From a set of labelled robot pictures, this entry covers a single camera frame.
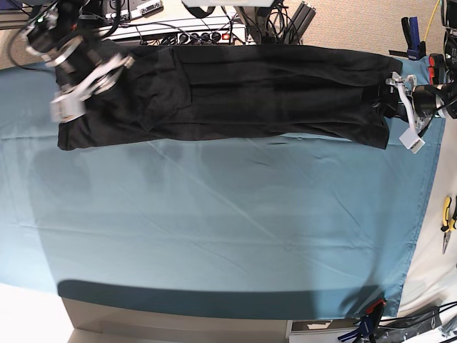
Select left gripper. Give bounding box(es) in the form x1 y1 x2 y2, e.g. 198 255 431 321
371 72 446 132

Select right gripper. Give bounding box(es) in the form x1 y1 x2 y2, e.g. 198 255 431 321
46 35 134 101

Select dark grey T-shirt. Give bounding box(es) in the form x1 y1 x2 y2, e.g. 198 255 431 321
58 42 403 151

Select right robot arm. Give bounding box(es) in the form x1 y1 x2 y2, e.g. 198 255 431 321
18 1 134 106

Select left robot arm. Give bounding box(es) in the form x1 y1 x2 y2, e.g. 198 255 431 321
386 1 456 139

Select blue black clamp top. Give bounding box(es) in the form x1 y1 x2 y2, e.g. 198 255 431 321
400 16 426 61

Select orange black clamp top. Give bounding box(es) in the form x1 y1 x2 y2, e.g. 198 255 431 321
428 54 446 85

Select white power strip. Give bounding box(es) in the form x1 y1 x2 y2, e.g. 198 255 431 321
109 16 247 45

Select blue table cloth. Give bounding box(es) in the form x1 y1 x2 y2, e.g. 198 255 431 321
1 68 446 319

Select orange blue clamp bottom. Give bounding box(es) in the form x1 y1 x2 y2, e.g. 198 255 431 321
338 299 386 343

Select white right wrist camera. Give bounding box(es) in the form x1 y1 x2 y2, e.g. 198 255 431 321
49 91 86 123

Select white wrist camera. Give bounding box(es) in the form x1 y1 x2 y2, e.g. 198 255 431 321
49 91 86 123
399 128 425 154

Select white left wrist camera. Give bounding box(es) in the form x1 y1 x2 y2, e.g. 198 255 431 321
399 128 425 154

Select yellow cable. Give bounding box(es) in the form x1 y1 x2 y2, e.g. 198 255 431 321
423 0 439 43

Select yellow handled pliers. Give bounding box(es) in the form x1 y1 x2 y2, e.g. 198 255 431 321
441 196 456 254

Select black bag with cords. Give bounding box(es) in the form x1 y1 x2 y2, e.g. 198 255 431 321
374 301 456 342

